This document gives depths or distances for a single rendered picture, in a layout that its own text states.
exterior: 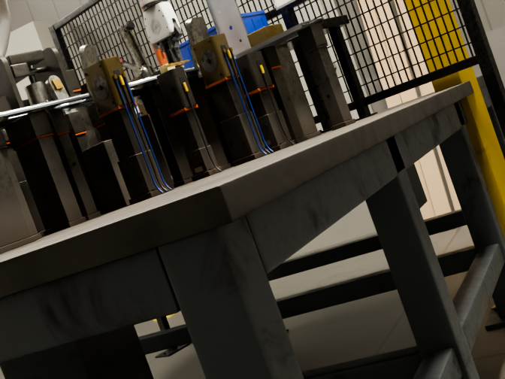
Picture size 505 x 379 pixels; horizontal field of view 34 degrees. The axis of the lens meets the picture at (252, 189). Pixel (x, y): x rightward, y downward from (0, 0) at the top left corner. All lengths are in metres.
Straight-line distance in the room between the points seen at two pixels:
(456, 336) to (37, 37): 4.17
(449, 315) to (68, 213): 0.92
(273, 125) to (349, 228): 2.75
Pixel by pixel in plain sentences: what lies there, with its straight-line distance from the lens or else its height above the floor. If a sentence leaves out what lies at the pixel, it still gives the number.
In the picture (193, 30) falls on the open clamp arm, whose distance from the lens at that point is 2.25.
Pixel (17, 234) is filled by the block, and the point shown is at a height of 0.72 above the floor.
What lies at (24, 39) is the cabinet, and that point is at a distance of 5.48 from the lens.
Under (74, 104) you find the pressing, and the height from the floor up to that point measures 1.00.
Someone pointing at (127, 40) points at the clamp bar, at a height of 1.17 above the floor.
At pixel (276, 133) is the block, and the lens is 2.28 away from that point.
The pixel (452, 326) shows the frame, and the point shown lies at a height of 0.27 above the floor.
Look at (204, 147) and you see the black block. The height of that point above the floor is 0.77.
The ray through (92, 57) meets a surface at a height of 1.07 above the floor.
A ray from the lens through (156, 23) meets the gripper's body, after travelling 2.41.
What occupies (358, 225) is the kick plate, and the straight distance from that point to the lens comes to 4.96.
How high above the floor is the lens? 0.72
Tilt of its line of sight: 2 degrees down
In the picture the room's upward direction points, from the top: 20 degrees counter-clockwise
